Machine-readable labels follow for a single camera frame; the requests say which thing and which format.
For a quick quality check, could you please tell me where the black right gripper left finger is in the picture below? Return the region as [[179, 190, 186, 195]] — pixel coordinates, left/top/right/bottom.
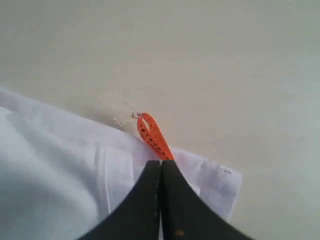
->
[[80, 160, 161, 240]]

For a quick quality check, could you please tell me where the white t-shirt red lettering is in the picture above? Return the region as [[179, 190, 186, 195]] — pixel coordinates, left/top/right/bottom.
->
[[0, 89, 242, 240]]

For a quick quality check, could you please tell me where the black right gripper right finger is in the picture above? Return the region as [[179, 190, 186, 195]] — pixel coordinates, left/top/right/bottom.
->
[[159, 160, 251, 240]]

